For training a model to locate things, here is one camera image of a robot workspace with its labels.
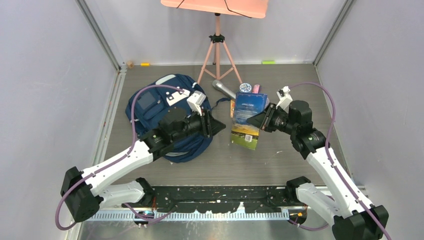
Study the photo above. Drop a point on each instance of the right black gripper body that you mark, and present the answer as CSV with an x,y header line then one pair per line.
x,y
281,121

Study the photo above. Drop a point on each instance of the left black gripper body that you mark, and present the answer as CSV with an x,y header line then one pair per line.
x,y
193,125

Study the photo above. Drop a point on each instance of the green yellow booklet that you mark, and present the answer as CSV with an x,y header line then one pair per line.
x,y
247,105

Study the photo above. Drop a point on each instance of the navy blue student backpack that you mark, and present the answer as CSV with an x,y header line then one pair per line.
x,y
147,107

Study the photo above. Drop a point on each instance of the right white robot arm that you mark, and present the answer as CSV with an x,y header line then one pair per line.
x,y
349,213

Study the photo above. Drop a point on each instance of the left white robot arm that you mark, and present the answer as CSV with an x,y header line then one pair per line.
x,y
87,191

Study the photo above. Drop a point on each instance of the orange calculator toy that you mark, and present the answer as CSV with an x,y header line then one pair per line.
x,y
232,107

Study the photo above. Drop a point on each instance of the pink highlighter marker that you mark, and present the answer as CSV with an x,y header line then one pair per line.
x,y
256,89

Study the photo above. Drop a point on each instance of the blue patterned round tin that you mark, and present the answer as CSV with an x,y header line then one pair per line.
x,y
245,87

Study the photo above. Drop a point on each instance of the silver microphone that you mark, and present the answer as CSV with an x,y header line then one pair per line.
x,y
218,85

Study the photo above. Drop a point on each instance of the green tape piece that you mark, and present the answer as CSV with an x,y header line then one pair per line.
x,y
268,62

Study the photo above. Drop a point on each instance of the pink music stand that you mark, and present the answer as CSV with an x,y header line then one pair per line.
x,y
251,9

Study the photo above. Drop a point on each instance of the small cork piece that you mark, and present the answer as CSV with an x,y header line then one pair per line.
x,y
130,64

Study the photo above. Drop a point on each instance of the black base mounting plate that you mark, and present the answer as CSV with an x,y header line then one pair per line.
x,y
219,199

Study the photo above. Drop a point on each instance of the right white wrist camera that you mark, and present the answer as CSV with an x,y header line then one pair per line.
x,y
284,97

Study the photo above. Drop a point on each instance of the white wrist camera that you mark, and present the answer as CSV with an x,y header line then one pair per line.
x,y
195,101
284,97

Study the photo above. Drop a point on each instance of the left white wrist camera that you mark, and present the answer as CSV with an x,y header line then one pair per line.
x,y
195,101

